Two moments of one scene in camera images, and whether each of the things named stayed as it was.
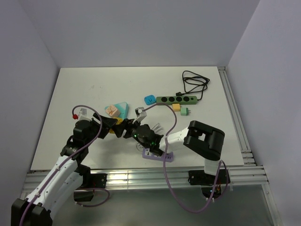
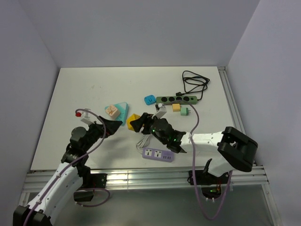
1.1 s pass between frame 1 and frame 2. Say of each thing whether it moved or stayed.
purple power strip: stayed
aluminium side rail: stayed
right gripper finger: moved
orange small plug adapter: stayed
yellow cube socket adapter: moved
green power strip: stayed
